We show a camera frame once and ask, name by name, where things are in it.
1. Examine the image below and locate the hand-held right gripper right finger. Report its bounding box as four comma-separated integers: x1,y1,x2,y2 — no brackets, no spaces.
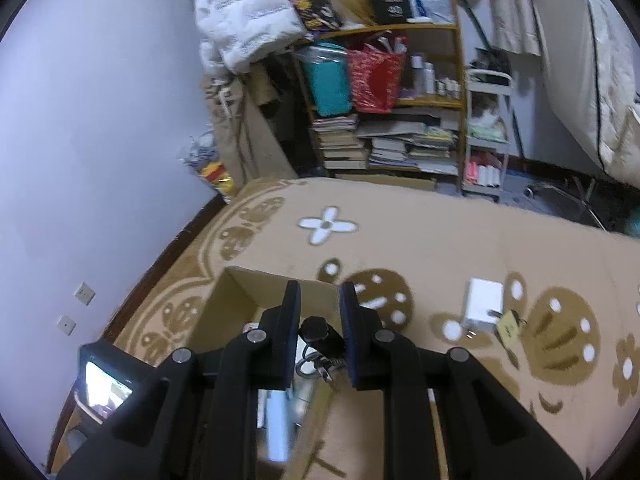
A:
339,282,583,480

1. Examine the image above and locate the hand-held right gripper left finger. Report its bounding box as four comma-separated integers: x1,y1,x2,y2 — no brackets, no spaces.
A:
59,280,302,480

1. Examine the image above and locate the key bunch with black fob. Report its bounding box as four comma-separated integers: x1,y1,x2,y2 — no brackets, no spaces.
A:
295,316,351,393

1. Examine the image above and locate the brown cardboard box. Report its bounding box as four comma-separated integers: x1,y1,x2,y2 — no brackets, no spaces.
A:
192,266,346,480

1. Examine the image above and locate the light blue handheld bottle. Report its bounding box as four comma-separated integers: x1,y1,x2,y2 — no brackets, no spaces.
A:
265,390,293,463

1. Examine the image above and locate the white power adapter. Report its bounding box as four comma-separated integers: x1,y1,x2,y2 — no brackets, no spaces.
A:
461,278,505,336

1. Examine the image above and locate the tan key tag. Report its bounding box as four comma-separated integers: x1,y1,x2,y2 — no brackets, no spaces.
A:
497,310,526,348

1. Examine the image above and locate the stack of brown books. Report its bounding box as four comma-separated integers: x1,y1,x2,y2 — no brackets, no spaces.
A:
311,114,368,171

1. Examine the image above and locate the pile of assorted books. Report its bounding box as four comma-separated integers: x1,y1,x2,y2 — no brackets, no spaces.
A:
357,112,461,176

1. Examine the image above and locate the beige hanging coat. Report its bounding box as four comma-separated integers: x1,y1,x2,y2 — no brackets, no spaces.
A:
202,67,296,186

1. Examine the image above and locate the teal bag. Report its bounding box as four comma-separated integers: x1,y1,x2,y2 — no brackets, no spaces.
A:
300,45,353,117

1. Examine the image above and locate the green tissue pack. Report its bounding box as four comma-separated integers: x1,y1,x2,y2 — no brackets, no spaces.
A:
470,122,506,142

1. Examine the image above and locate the red gift bag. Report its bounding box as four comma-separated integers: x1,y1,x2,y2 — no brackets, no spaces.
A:
346,35,407,113

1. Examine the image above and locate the white trolley cart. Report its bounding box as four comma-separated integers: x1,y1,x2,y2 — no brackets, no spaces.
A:
460,69,516,203

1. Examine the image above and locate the wooden shelf unit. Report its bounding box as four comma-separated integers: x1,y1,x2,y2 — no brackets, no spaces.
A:
290,0,468,193

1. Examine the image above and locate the white puffer jacket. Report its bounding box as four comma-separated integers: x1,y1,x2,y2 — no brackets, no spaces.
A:
192,0,306,73

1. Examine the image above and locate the blond wig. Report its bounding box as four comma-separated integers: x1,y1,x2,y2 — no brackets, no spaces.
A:
322,0,378,28

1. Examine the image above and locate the black box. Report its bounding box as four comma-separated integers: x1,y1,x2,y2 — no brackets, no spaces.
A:
370,0,418,26

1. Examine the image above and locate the beige floral curtain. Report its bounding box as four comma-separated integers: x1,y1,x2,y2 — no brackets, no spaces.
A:
480,0,546,56

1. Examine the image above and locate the cream padded chair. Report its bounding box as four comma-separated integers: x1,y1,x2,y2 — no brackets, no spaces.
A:
522,0,640,233

